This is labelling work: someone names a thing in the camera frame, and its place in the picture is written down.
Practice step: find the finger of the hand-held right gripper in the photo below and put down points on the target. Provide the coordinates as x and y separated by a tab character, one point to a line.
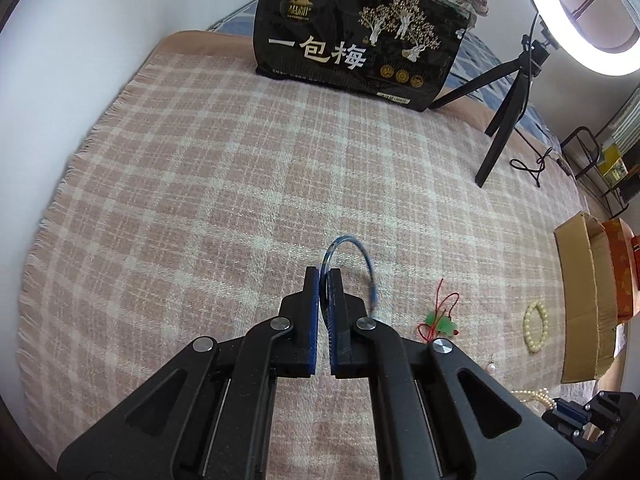
570	412
612	407

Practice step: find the blue patterned bed sheet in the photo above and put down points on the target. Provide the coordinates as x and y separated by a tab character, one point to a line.
480	60

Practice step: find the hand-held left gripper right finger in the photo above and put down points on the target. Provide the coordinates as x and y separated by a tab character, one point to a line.
334	325

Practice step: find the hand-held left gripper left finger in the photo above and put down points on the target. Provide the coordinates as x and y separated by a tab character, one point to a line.
312	320

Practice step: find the black printed snack bag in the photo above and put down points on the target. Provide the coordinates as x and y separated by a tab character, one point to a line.
325	20

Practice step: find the cardboard box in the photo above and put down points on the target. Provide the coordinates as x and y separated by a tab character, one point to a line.
580	270

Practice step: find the black metal clothes rack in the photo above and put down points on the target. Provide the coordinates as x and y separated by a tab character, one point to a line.
585	132

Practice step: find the pink plaid blanket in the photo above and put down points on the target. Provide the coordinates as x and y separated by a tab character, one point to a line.
200	185

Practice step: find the orange floral cloth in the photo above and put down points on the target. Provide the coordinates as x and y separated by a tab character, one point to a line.
622	270

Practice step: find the yellow box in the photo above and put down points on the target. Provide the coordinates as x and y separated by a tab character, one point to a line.
612	167

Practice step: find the pearl earring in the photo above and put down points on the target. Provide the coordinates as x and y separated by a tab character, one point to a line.
495	369

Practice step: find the thin blue bangle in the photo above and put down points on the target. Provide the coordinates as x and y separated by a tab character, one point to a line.
367	264

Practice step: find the striped cloth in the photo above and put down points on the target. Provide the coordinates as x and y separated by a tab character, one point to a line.
627	120

